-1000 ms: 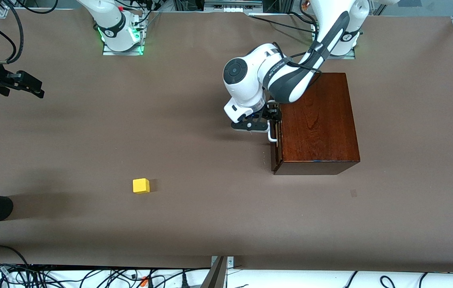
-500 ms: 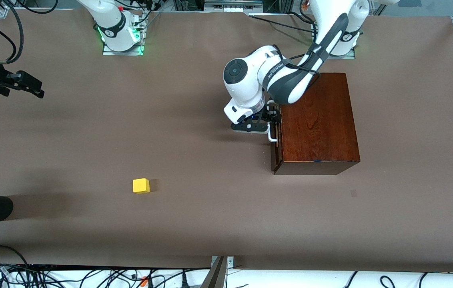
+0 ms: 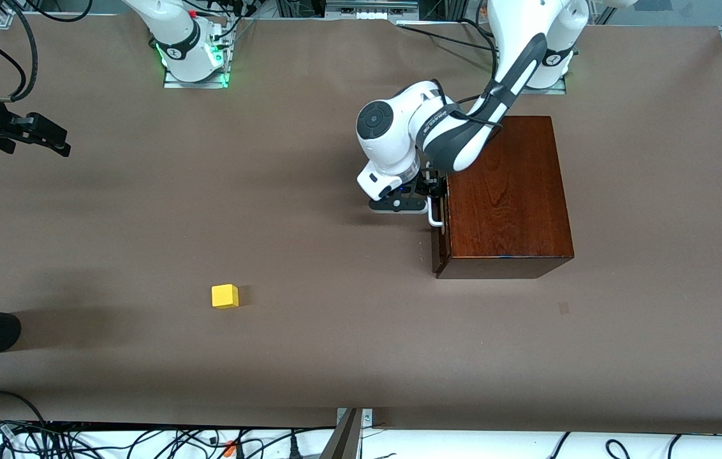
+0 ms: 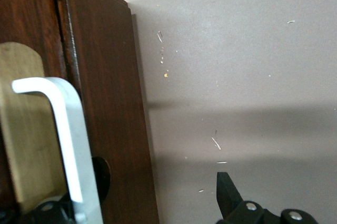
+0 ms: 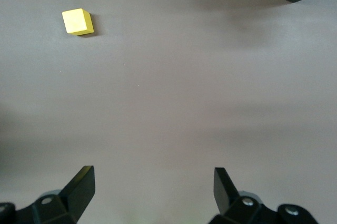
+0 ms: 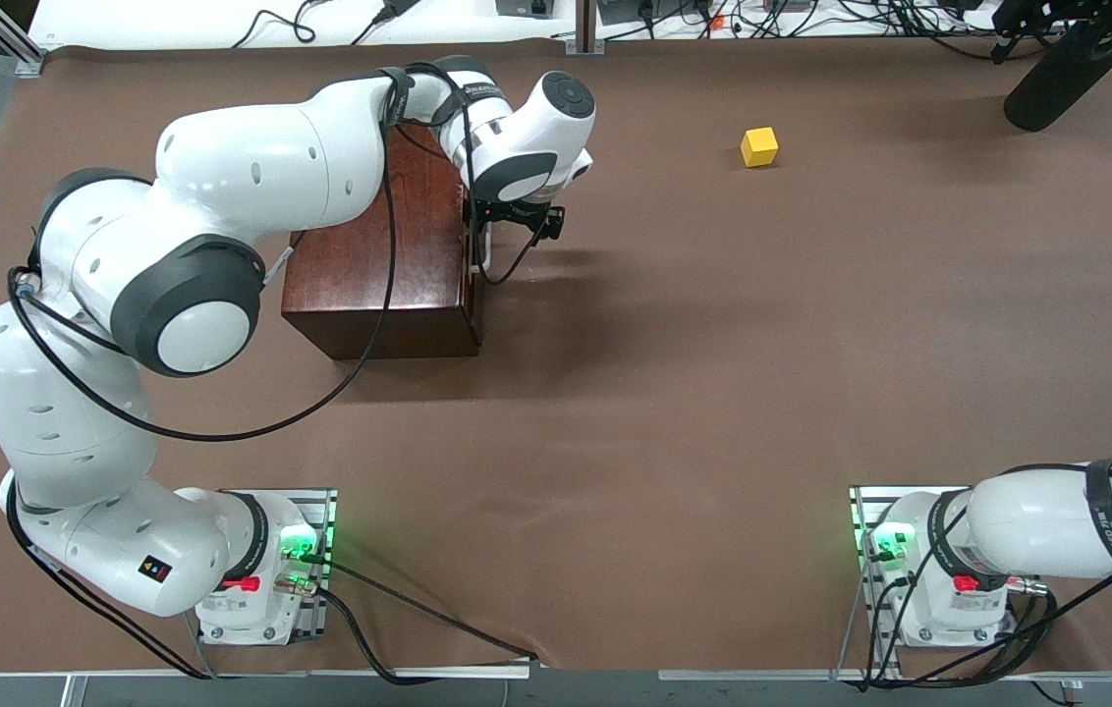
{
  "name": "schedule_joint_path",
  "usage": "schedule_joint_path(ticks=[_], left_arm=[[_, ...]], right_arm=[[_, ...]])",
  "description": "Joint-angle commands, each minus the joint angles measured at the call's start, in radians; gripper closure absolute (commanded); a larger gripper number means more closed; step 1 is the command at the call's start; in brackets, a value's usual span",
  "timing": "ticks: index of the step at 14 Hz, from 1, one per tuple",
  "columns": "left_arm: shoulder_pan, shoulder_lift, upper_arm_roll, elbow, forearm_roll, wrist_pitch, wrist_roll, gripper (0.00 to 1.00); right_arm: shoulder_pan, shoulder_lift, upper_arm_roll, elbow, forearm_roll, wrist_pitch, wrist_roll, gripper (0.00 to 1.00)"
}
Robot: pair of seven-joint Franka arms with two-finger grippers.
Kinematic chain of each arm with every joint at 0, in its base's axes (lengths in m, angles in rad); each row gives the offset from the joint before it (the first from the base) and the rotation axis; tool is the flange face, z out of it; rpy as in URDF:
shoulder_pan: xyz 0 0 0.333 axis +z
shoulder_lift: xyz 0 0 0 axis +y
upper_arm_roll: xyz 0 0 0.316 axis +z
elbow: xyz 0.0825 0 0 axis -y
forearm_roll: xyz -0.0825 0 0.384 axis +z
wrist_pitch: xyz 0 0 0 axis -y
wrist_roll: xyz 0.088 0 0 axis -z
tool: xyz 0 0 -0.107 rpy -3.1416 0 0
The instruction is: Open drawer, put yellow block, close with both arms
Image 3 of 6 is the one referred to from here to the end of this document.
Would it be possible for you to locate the brown table cover sheet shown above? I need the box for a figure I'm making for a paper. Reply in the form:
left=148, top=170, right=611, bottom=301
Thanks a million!
left=0, top=13, right=722, bottom=435

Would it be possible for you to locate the wooden drawer brown front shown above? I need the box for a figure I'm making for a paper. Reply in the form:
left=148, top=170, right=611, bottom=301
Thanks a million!
left=431, top=196, right=451, bottom=276

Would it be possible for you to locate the yellow cube block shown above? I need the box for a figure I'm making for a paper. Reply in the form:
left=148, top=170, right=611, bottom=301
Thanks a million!
left=211, top=284, right=240, bottom=310

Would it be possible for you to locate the silver metal bracket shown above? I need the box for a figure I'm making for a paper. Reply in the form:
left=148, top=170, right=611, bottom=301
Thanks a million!
left=337, top=408, right=374, bottom=429

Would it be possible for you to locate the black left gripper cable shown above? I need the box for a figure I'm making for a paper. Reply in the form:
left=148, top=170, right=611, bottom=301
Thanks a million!
left=430, top=78, right=506, bottom=173

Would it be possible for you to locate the long black table cable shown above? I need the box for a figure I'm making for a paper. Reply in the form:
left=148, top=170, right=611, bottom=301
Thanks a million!
left=395, top=20, right=496, bottom=53

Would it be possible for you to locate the grey power strip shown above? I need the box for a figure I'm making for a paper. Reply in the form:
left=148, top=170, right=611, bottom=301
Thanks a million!
left=325, top=0, right=420, bottom=21

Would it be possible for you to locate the dark metal beam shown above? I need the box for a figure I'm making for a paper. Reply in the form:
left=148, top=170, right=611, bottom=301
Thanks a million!
left=320, top=408, right=363, bottom=459

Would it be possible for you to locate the dark brown wooden cabinet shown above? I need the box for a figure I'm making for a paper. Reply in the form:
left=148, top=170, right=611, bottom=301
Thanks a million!
left=436, top=115, right=575, bottom=280

